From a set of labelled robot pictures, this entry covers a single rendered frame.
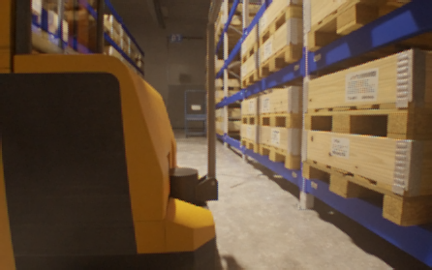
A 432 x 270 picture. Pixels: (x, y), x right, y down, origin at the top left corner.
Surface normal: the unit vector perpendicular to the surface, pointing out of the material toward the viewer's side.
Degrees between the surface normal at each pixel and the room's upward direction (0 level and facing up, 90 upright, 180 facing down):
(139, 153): 90
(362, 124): 90
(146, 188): 90
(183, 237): 90
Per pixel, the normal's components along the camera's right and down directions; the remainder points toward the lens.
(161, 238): 0.12, 0.07
